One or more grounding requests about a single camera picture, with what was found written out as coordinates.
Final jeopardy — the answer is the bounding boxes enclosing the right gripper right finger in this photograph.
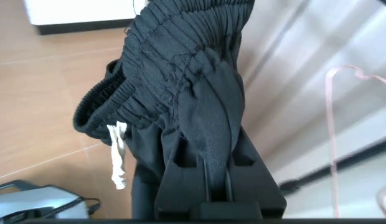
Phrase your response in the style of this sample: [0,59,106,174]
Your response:
[227,127,287,218]

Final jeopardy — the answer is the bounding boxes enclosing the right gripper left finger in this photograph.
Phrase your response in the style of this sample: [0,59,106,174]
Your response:
[154,136,210,218]

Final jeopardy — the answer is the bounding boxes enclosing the black shorts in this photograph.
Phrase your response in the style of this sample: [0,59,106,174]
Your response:
[73,0,257,220]

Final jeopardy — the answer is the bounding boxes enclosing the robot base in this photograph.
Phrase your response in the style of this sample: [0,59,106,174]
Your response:
[0,179,101,220]

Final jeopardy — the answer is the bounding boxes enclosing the black clothes rack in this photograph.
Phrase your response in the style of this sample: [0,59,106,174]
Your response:
[278,136,386,196]

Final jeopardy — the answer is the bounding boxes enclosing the pink clothes hanger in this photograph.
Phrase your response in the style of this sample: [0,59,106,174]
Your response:
[324,64,386,218]

